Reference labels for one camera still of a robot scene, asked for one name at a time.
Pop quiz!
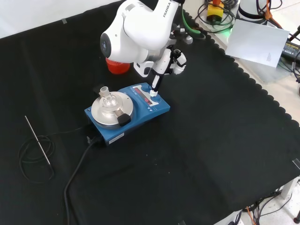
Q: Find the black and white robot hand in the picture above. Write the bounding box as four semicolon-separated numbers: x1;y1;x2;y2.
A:
133;45;188;98

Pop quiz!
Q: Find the thin black probe cable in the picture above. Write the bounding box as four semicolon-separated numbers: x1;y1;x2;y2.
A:
18;125;91;184

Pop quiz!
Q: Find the thin metal probe rod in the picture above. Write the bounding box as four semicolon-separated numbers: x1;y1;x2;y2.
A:
24;115;51;165

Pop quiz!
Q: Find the pale board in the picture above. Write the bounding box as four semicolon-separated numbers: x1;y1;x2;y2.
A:
225;19;291;69

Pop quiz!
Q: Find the orange cable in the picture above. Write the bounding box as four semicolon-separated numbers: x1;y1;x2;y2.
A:
264;0;283;28

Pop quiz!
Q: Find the heater with blue base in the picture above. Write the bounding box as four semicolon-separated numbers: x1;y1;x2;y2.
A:
84;82;171;147

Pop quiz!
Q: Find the white bench leg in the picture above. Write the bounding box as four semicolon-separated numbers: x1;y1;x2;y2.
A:
280;178;296;200

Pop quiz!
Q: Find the yellow stop button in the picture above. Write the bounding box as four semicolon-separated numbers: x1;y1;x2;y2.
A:
207;0;226;24

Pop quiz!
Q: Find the thick black heater power cable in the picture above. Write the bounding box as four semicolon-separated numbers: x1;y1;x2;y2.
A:
63;135;104;225

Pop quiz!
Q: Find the black power adapter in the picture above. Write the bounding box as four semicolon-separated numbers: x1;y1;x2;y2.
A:
280;39;300;60

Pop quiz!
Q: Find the clear round-bottom glass flask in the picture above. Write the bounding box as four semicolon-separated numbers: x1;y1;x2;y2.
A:
99;86;118;109

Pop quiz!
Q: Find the green cable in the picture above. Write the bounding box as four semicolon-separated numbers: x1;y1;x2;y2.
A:
182;9;207;40

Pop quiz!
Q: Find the black bench cloth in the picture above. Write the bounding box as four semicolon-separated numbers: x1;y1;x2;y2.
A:
0;0;300;225

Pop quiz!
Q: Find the red plastic cup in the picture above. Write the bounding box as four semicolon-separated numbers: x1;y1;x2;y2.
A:
105;57;131;75

